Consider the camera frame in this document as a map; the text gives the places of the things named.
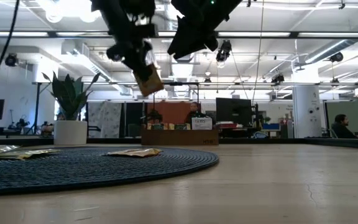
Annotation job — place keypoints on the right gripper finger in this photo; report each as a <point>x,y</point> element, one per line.
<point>179,40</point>
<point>191,45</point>

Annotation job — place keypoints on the black metal stand frame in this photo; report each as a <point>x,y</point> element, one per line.
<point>176,83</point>

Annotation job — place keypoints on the blue box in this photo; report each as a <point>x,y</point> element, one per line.
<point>270,127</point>

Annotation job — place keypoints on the black computer monitor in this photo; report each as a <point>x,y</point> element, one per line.
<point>233,112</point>

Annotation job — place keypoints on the snake plant in white pot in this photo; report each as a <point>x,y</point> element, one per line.
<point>70,132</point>

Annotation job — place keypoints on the wooden tea organizer box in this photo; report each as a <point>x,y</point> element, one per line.
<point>179,138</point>

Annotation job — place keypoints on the white orange Tazo tea bag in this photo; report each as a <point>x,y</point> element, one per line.
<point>201,123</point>

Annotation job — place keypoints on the amber black tea bag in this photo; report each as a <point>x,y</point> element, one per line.
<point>151,85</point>
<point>135,152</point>

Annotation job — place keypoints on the patterned white cloth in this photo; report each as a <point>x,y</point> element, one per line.
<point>104,119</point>

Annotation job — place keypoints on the white round pillar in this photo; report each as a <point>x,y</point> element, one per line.
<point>306,112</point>

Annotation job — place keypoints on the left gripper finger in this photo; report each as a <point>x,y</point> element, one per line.
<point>143,71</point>

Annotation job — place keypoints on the person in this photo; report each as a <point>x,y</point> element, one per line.
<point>342,128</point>
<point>194,112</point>

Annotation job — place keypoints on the yellow dark tea bag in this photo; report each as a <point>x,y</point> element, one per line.
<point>157,127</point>

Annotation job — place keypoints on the round dark woven placemat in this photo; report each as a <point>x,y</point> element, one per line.
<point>73,171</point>

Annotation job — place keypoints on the orange partition panel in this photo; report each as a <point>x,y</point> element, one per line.
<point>172,112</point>

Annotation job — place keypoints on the black ceiling spotlight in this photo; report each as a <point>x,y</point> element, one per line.
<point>336,57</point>
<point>11,59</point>
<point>278,78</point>

